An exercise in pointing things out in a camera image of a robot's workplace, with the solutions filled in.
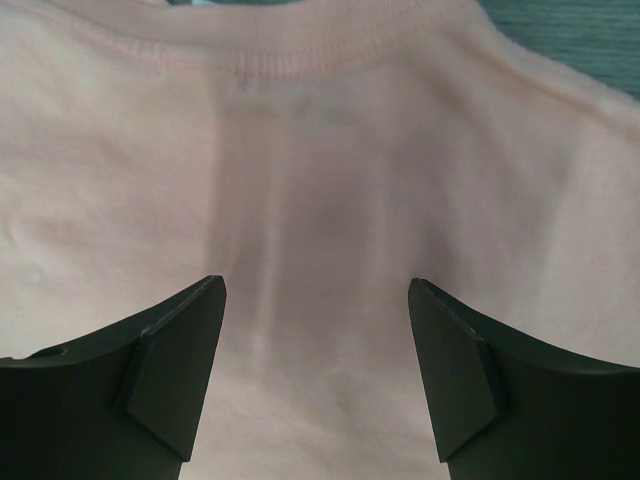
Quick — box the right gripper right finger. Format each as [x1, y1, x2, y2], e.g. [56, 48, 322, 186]
[408, 279, 639, 480]

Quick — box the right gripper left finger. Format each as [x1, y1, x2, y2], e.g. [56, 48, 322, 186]
[1, 276, 226, 480]

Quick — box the salmon pink t shirt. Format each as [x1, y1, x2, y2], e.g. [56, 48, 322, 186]
[1, 1, 639, 479]

